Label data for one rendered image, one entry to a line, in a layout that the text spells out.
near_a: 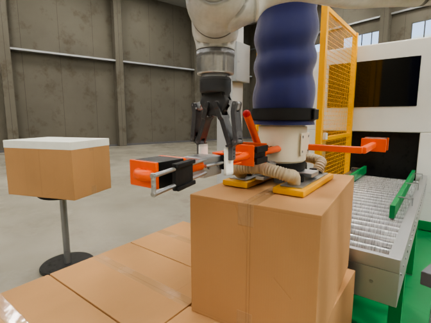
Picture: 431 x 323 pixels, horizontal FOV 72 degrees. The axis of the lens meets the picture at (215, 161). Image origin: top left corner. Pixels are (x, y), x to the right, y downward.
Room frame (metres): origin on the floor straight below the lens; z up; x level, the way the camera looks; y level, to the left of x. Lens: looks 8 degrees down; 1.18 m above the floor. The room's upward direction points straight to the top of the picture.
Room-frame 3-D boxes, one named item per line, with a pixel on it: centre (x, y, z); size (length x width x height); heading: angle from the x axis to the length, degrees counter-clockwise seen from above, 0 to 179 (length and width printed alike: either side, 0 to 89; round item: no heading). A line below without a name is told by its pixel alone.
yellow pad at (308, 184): (1.01, -0.32, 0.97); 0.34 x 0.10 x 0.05; 144
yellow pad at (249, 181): (1.13, -0.16, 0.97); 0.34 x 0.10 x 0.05; 144
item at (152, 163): (0.58, 0.11, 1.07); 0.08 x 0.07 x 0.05; 144
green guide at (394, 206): (2.40, -1.62, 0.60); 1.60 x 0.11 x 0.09; 143
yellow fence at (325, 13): (3.01, -1.22, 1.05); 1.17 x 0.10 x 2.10; 143
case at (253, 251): (1.05, -0.25, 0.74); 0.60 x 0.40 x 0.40; 148
